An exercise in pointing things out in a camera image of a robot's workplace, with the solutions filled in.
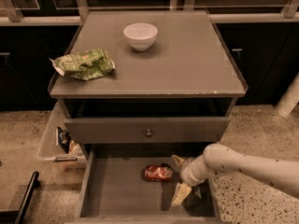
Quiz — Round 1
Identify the white table leg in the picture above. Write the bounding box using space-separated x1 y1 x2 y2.
275 73 299 118

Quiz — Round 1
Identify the grey open middle drawer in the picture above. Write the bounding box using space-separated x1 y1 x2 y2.
67 148 224 224

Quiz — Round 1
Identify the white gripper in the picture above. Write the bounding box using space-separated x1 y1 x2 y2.
171 155 207 207

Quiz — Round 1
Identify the round metal drawer knob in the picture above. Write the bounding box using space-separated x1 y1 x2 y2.
145 129 153 137

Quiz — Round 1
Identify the grey top drawer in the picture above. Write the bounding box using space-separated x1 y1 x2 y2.
64 117 230 144

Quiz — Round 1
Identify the green chip bag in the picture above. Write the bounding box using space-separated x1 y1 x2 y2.
50 49 115 81

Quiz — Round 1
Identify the black chair frame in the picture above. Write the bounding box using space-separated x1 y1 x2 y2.
0 171 40 224

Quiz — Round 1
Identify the white ceramic bowl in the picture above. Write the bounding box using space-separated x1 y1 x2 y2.
123 23 158 51

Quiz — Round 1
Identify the red coke can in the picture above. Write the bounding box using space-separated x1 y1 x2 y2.
144 165 173 181

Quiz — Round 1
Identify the clear plastic storage bin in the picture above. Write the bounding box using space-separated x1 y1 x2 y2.
36 103 86 165

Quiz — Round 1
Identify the dark snack packet in bin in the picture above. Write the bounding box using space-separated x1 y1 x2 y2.
56 127 71 153

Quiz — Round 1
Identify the grey wooden cabinet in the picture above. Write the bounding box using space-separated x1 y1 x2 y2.
50 11 247 149

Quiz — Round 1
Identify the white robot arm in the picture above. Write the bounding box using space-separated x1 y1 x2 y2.
171 143 299 207

